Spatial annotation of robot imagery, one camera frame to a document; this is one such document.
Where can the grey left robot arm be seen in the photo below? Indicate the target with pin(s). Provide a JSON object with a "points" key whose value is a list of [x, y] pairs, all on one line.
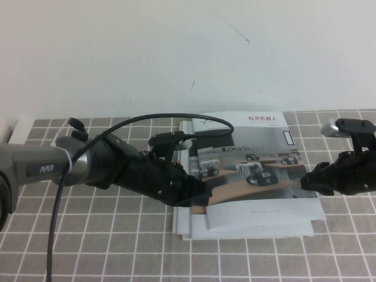
{"points": [[38, 167]]}

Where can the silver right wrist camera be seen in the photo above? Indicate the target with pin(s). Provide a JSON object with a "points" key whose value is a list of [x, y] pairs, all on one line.
{"points": [[330, 128]]}

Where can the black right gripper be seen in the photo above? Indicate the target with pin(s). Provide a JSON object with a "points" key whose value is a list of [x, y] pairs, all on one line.
{"points": [[349, 173]]}

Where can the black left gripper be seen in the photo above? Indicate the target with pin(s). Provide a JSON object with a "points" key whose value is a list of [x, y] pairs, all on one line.
{"points": [[176, 185]]}

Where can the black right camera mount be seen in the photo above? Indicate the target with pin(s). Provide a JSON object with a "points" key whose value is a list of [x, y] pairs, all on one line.
{"points": [[357, 126]]}

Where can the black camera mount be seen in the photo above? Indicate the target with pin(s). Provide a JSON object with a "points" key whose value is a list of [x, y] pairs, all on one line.
{"points": [[164, 138], [357, 126]]}

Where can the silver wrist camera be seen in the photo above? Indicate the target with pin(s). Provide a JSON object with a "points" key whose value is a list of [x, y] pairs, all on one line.
{"points": [[185, 145], [330, 128]]}

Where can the white zip tie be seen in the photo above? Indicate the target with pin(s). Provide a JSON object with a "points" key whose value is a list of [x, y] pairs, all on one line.
{"points": [[68, 160]]}

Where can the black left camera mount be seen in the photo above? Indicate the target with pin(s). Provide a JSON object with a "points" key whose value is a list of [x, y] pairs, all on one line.
{"points": [[164, 138]]}

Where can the robot cover brochure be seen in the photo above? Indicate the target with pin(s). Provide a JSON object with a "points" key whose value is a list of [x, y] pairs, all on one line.
{"points": [[249, 232], [264, 147]]}

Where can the grey checked tablecloth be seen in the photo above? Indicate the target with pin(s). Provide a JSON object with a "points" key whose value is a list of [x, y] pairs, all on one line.
{"points": [[117, 249]]}

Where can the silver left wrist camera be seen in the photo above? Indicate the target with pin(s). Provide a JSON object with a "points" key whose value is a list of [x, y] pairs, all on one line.
{"points": [[185, 145]]}

